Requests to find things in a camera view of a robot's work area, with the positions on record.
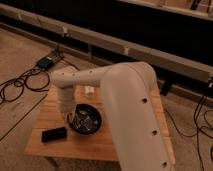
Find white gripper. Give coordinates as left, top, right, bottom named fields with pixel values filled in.
left=57, top=87, right=76, bottom=123

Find black cables on right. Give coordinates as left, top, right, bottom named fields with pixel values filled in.
left=163, top=93, right=213, bottom=171

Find long wooden rail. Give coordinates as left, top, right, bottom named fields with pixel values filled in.
left=0, top=3, right=213, bottom=82

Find dark ceramic bowl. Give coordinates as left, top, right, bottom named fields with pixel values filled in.
left=69, top=104, right=102, bottom=135

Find black power adapter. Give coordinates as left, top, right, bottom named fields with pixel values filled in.
left=36, top=57, right=54, bottom=70

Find black rectangular phone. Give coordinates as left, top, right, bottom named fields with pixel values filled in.
left=41, top=127, right=67, bottom=143

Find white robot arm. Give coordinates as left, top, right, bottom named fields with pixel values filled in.
left=51, top=62, right=175, bottom=171

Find beige sponge block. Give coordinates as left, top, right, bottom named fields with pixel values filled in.
left=84, top=86, right=94, bottom=97

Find wooden table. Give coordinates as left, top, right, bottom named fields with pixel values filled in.
left=25, top=86, right=175, bottom=165

